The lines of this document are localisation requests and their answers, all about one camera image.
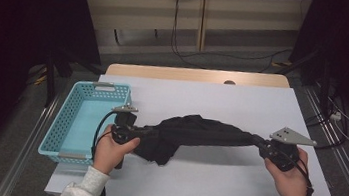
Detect right hand-held gripper cable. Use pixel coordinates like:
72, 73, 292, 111
279, 151, 320, 196

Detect left hand-held gripper cable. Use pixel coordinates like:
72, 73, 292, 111
89, 108, 118, 164

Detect light blue plastic basket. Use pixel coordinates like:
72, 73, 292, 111
36, 74, 135, 172

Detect white power strip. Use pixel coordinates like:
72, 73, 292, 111
329, 110, 343, 121

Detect yellow floor cable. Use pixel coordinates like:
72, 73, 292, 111
32, 65, 49, 87

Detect black hanging wall cable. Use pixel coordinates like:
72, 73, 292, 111
166, 0, 298, 80

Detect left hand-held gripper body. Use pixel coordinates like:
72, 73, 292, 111
107, 103, 149, 149

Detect black stand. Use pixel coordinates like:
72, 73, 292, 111
39, 46, 108, 115
271, 44, 337, 115

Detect black pants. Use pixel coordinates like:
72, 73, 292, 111
132, 107, 261, 178

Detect hand-held gripper cable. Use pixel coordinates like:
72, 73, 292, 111
89, 108, 118, 164
279, 151, 320, 196

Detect person's left hand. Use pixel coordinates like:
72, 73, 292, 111
91, 122, 143, 179

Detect black floor cables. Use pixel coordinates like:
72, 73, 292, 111
301, 93, 349, 153

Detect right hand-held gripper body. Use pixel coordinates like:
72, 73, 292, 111
255, 123, 320, 177

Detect person's right hand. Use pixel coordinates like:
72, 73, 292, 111
259, 143, 316, 196

